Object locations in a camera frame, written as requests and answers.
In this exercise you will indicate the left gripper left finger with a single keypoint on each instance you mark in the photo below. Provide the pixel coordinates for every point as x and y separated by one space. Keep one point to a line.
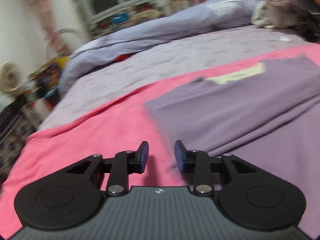
122 165

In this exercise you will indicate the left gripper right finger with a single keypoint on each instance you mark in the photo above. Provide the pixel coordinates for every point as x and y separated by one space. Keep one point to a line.
200 165

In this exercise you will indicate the purple fleece sweater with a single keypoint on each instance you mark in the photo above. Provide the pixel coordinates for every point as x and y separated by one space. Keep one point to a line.
267 114

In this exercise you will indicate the pink fleece blanket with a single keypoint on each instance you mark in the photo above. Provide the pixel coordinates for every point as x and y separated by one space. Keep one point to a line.
119 125

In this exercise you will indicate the lilac patterned bed sheet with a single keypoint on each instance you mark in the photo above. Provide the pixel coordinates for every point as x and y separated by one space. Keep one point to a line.
163 61

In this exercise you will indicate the colourful toy box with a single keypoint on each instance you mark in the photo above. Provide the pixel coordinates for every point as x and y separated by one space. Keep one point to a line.
46 79

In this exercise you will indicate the patterned black storage bag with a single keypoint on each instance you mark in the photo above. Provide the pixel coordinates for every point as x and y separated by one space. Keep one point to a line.
15 130

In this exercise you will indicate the white desk fan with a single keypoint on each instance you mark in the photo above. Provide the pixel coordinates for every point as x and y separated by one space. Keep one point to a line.
11 80

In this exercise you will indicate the pink hula hoop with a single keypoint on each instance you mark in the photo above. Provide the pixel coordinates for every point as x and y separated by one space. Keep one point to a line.
58 45

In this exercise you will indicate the lavender blue duvet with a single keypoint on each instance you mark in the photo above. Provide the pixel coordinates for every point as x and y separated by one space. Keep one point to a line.
212 15

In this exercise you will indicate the black and beige jacket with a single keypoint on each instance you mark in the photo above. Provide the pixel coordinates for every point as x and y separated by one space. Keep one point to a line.
302 16

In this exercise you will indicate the pink tied left curtain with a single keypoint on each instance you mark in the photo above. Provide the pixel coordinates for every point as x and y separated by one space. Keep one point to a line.
43 10

